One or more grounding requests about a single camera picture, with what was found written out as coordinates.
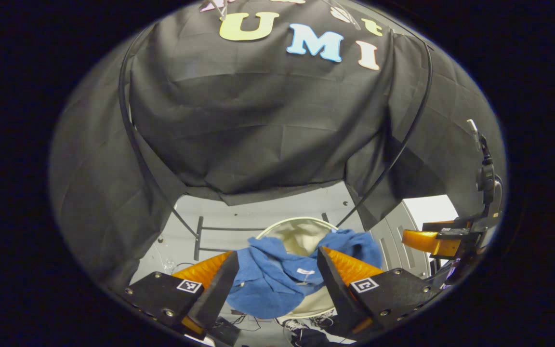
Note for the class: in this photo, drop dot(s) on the small black box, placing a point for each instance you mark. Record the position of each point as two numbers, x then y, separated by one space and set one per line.
224 331

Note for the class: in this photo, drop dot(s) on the white ridged box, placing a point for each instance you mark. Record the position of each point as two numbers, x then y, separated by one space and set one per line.
431 209

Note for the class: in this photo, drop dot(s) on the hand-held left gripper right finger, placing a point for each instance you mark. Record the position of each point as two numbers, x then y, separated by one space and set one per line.
337 289

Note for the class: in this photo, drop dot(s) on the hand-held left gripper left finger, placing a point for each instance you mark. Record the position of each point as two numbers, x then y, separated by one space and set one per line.
217 294

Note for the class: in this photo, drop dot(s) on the black backdrop cloth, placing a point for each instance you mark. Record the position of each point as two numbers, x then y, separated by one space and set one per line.
258 120

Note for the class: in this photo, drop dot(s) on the person's black white shoe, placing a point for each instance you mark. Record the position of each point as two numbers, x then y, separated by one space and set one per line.
323 320
297 325

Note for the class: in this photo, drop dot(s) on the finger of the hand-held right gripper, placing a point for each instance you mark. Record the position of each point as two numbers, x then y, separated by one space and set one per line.
427 243

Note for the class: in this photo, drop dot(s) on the beige round laundry hamper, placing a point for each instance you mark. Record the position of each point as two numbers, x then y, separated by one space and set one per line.
301 238

